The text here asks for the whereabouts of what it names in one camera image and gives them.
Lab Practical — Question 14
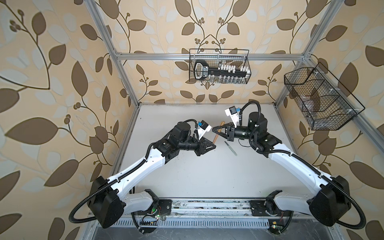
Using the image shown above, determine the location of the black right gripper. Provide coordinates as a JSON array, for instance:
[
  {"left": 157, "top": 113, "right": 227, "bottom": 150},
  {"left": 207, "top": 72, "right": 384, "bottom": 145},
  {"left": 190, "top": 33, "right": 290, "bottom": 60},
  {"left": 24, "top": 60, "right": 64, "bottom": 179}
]
[{"left": 212, "top": 122, "right": 257, "bottom": 143}]

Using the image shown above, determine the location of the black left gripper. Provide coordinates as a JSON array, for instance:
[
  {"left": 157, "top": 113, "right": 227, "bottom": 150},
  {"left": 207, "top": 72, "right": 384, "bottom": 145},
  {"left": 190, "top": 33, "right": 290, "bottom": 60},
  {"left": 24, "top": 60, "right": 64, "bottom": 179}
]
[{"left": 177, "top": 136, "right": 217, "bottom": 157}]

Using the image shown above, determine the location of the orange pen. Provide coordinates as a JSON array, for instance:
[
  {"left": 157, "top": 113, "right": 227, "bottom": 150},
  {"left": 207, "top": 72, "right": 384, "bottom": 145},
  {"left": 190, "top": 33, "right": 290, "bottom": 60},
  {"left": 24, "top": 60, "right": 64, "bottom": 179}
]
[{"left": 213, "top": 134, "right": 219, "bottom": 144}]

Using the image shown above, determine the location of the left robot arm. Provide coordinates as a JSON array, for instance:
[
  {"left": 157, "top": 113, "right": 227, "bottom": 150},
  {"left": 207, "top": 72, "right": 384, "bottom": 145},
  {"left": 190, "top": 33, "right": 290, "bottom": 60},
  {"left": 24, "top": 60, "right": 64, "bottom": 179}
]
[{"left": 87, "top": 120, "right": 216, "bottom": 228}]

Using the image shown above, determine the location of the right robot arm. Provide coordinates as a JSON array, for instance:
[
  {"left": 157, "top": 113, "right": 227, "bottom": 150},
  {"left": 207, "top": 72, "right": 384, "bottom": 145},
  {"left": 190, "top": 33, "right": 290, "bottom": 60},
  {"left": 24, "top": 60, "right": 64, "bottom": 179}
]
[{"left": 213, "top": 112, "right": 356, "bottom": 227}]

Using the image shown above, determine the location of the green pen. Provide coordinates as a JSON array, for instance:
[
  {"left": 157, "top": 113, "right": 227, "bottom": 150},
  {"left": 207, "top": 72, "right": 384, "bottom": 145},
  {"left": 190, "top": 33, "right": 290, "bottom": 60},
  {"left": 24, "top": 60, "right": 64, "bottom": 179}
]
[{"left": 225, "top": 141, "right": 238, "bottom": 156}]

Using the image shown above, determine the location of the black tool with sockets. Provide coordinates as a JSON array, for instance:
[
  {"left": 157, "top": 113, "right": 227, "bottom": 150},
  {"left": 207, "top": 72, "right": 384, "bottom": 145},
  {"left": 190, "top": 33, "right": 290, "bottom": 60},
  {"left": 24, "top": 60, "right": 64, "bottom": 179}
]
[{"left": 193, "top": 60, "right": 252, "bottom": 80}]

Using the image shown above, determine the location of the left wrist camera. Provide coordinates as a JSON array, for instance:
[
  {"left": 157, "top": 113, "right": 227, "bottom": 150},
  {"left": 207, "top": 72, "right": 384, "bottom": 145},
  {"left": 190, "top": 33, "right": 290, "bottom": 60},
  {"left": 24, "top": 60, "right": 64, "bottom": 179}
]
[{"left": 197, "top": 120, "right": 212, "bottom": 140}]

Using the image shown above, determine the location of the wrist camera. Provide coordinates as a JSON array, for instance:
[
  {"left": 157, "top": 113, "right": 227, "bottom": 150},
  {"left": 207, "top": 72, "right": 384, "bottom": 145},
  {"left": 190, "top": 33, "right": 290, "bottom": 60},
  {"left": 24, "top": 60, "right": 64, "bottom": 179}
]
[
  {"left": 197, "top": 120, "right": 212, "bottom": 140},
  {"left": 225, "top": 106, "right": 241, "bottom": 128}
]

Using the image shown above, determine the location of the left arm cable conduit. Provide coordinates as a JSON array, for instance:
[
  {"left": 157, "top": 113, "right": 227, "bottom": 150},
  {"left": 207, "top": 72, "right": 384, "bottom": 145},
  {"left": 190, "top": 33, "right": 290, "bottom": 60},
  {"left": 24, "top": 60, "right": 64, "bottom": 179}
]
[{"left": 68, "top": 118, "right": 199, "bottom": 224}]

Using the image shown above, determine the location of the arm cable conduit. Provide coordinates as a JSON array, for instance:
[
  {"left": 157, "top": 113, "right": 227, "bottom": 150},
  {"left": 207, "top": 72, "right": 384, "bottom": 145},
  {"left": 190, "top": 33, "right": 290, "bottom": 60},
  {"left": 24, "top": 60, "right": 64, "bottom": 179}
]
[
  {"left": 68, "top": 118, "right": 199, "bottom": 224},
  {"left": 238, "top": 100, "right": 367, "bottom": 230}
]

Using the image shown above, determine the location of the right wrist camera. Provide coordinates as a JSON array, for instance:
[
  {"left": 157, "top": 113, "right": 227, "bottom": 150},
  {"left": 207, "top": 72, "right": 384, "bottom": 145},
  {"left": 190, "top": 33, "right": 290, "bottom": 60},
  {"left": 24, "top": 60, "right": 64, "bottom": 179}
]
[{"left": 225, "top": 106, "right": 241, "bottom": 128}]

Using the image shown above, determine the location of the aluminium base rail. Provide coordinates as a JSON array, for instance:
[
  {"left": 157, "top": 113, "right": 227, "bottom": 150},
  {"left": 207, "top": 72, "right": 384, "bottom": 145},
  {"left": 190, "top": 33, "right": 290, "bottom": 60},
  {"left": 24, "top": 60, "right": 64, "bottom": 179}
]
[{"left": 88, "top": 197, "right": 337, "bottom": 220}]

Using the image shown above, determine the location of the black wire basket back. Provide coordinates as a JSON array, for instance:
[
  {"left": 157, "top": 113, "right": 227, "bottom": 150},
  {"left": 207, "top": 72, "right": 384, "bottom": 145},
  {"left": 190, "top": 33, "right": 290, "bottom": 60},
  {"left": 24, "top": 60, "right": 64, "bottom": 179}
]
[{"left": 189, "top": 48, "right": 252, "bottom": 85}]

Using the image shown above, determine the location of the black wire basket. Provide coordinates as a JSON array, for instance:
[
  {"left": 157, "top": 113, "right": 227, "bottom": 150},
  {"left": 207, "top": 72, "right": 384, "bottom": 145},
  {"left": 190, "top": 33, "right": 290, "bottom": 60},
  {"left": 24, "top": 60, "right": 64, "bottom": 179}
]
[
  {"left": 189, "top": 48, "right": 252, "bottom": 85},
  {"left": 284, "top": 62, "right": 366, "bottom": 131}
]

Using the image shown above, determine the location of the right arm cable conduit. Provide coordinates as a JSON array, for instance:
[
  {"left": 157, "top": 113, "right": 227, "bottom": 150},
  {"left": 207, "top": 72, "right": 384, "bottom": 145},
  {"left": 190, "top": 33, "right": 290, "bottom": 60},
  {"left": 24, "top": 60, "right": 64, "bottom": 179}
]
[{"left": 238, "top": 100, "right": 367, "bottom": 230}]

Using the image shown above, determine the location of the black wire basket right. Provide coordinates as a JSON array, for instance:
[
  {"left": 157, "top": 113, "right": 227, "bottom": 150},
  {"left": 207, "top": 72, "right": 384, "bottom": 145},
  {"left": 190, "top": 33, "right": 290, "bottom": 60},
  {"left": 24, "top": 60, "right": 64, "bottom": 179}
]
[{"left": 284, "top": 62, "right": 366, "bottom": 131}]

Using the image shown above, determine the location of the aluminium frame back bar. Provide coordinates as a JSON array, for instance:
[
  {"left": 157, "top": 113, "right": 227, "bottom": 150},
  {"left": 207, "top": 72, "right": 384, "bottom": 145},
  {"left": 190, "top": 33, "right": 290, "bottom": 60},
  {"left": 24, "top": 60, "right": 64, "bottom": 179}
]
[{"left": 116, "top": 52, "right": 305, "bottom": 61}]

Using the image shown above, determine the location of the aluminium frame post right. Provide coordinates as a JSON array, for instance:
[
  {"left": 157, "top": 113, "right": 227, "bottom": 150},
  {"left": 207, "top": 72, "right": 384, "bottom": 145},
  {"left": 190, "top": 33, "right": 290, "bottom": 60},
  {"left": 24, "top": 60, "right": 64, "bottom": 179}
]
[{"left": 274, "top": 0, "right": 346, "bottom": 108}]

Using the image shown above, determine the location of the aluminium frame post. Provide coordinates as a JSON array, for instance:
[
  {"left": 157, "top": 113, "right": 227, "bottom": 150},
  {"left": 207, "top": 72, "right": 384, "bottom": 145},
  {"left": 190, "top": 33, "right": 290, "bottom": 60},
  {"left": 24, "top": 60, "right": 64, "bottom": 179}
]
[
  {"left": 85, "top": 0, "right": 140, "bottom": 109},
  {"left": 274, "top": 0, "right": 346, "bottom": 108}
]

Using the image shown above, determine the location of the aluminium frame post left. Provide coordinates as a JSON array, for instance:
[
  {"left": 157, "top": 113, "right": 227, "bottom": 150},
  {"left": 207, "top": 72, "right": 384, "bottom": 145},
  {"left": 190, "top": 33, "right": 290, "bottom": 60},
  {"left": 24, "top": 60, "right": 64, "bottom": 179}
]
[{"left": 85, "top": 0, "right": 140, "bottom": 109}]

